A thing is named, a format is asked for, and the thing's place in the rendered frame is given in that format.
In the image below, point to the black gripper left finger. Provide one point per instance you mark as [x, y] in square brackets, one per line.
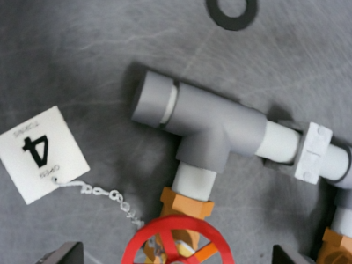
[69, 253]

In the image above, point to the dark grey rubber ring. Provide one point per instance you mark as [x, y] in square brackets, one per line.
[230, 23]

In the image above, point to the grey pipe tee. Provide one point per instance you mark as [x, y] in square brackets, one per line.
[210, 126]

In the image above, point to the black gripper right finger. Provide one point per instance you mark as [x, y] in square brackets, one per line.
[286, 254]

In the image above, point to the white tag on silver chain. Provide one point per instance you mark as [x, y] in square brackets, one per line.
[42, 149]

